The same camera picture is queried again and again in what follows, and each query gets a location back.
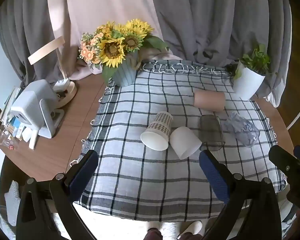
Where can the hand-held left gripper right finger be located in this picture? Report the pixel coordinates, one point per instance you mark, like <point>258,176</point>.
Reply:
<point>213,176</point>

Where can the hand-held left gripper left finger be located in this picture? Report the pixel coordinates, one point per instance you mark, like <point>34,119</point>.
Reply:
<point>83,172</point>

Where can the dark transparent plastic cup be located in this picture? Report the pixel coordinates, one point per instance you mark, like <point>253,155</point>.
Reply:
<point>211,132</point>

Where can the white paper cup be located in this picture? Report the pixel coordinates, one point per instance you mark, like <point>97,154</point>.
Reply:
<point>183,142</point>

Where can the clear printed plastic cup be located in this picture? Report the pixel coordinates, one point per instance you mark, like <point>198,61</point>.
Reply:
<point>243,130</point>

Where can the plaid paper cup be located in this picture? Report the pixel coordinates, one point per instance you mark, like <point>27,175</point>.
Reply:
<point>160,127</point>

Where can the pink paper cup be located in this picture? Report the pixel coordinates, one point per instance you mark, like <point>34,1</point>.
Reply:
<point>210,101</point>

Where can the white curved tube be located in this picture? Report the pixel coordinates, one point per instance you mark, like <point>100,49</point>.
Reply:
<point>298,115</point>

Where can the white slipper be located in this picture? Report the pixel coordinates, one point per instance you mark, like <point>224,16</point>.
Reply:
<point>191,228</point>
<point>155,226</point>

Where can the plaid checked cloth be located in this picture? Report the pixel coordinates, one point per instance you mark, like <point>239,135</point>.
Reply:
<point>145,180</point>

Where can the striped cloth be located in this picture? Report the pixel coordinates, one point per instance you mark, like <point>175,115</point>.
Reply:
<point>12,202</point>

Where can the clear plastic bottle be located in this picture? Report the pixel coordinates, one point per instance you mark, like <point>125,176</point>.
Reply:
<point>7,140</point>

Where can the white plant pot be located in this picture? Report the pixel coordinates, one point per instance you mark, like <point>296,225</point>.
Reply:
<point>247,83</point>

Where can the white box-shaped device on stand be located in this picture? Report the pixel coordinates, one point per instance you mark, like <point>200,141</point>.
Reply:
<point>31,102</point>

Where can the green potted plant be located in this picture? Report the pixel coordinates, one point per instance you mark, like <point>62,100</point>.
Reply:
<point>256,60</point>

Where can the blue-grey ribbed flower pot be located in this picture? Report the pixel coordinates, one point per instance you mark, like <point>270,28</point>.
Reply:
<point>125,76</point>

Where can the orange flower bunch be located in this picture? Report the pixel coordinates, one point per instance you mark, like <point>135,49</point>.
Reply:
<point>88,50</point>

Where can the artificial sunflower bouquet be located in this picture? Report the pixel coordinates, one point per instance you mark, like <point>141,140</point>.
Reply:
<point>115,50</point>

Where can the white desk lamp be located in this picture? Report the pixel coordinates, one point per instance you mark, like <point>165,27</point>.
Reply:
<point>46,50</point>

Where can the grey curtain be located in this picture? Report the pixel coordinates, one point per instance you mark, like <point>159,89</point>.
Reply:
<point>25,30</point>
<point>215,22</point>

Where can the pale pink curtain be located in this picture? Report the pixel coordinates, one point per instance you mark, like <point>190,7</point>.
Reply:
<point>102,5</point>

